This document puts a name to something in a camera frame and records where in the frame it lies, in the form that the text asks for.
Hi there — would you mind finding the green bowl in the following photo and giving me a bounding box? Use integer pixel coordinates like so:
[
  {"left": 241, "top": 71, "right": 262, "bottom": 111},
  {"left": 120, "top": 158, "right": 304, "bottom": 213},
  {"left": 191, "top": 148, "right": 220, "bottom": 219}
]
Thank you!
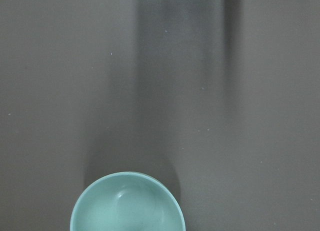
[{"left": 69, "top": 171, "right": 186, "bottom": 231}]

